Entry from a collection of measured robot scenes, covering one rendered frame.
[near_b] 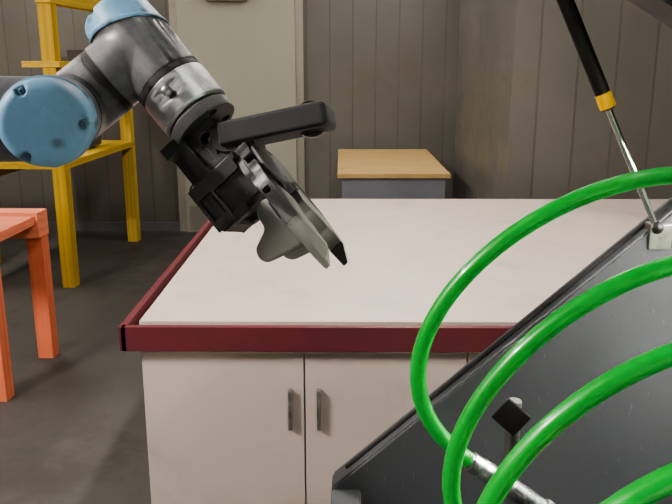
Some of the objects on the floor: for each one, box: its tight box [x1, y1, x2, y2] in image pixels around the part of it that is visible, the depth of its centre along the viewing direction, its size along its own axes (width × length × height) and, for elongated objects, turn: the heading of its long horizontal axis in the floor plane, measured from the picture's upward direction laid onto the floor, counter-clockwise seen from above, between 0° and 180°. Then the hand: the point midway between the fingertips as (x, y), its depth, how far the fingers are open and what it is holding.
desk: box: [337, 149, 451, 199], centre depth 581 cm, size 75×146×78 cm, turn 0°
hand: (336, 252), depth 76 cm, fingers open, 7 cm apart
